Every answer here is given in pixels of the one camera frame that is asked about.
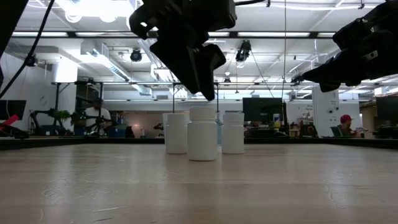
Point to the black ceiling spotlight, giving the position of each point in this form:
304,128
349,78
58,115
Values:
136,55
243,51
297,79

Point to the green potted plant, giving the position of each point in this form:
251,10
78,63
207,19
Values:
63,114

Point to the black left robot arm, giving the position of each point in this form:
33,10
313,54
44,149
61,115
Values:
7,15

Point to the blue bin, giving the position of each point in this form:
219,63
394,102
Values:
117,131

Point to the white plastic pill bottle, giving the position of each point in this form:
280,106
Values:
175,137
233,137
202,140

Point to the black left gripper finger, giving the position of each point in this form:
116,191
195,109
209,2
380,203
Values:
211,62
183,65

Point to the clear plastic basket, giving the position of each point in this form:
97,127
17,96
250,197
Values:
219,132

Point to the person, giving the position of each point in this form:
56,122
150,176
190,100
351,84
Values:
98,115
345,119

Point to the black background robot arm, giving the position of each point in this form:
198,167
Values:
40,113

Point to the red object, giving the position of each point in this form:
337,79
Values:
9,120

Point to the black overhead light bar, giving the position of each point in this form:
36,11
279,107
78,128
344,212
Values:
233,34

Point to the white building column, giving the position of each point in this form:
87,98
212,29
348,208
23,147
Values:
325,112

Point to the black metal frame stand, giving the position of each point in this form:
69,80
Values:
178,83

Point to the yellow canister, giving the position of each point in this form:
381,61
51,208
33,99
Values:
276,119

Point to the black table edge frame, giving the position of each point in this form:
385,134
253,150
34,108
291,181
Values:
311,141

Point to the black metal station frame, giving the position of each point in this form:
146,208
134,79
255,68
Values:
57,96

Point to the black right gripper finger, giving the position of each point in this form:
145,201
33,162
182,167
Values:
335,73
328,87

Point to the black computer monitor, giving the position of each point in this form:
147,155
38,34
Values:
387,109
14,109
262,110

